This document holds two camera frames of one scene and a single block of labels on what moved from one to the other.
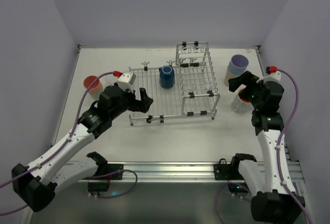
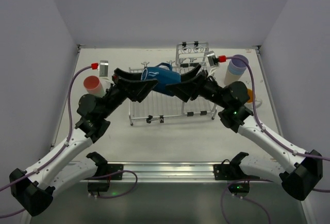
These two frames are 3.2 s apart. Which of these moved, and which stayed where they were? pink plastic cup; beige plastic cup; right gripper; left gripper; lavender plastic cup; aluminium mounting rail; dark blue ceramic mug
Moved: left gripper; right gripper; dark blue ceramic mug
Stayed: pink plastic cup; aluminium mounting rail; lavender plastic cup; beige plastic cup
